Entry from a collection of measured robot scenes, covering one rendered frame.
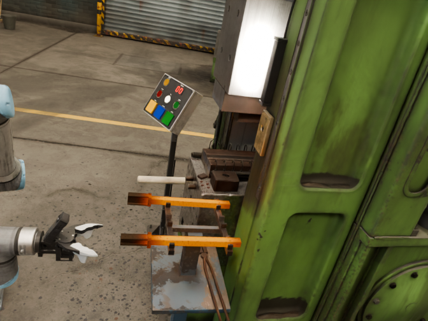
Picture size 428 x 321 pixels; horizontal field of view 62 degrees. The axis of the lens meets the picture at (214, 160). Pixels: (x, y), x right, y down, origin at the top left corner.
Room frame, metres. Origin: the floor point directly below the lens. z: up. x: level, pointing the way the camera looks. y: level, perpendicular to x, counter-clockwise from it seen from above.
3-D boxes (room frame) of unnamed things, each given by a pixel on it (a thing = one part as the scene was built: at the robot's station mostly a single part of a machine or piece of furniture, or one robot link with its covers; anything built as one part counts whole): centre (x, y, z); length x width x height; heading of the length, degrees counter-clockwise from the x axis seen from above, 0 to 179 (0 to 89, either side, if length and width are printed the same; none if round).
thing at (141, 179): (1.94, 0.23, 0.62); 0.44 x 0.05 x 0.05; 108
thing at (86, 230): (0.97, 0.38, 0.94); 0.09 x 0.03 x 0.06; 140
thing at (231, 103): (1.70, -0.16, 1.32); 0.42 x 0.20 x 0.10; 108
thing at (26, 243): (0.87, 0.54, 0.94); 0.10 x 0.05 x 0.09; 14
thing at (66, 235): (0.89, 0.46, 0.93); 0.12 x 0.08 x 0.09; 104
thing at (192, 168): (1.65, -0.19, 0.69); 0.56 x 0.38 x 0.45; 108
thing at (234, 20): (1.66, -0.17, 1.56); 0.42 x 0.39 x 0.40; 108
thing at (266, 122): (1.38, -0.18, 1.27); 0.09 x 0.02 x 0.17; 18
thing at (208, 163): (1.70, -0.16, 0.96); 0.42 x 0.20 x 0.09; 108
